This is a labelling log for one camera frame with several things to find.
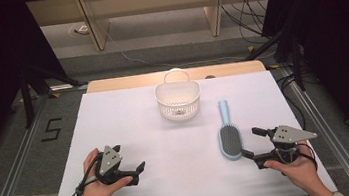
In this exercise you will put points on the light wooden table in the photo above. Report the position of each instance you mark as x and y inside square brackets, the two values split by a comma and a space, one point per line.
[120, 83]

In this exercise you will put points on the white plastic basket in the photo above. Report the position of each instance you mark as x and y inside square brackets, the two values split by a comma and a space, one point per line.
[179, 100]

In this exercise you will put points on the person's left hand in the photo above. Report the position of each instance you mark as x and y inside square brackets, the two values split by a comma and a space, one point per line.
[95, 191]

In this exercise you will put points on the light blue hairbrush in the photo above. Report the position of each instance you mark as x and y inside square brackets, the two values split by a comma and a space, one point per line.
[230, 139]

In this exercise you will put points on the black metal stand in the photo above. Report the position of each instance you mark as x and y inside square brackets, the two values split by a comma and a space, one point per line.
[298, 69]
[27, 102]

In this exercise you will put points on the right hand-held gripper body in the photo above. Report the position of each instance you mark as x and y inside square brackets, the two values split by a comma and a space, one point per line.
[285, 138]

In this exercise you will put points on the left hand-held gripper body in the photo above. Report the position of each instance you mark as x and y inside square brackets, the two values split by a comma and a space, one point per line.
[109, 160]

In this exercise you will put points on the person's right hand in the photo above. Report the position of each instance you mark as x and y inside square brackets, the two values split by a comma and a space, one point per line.
[297, 173]

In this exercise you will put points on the brown round table grommet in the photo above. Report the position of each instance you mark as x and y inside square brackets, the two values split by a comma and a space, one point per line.
[210, 76]

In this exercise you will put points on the light wooden bench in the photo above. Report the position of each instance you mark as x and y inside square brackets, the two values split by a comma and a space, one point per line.
[150, 0]

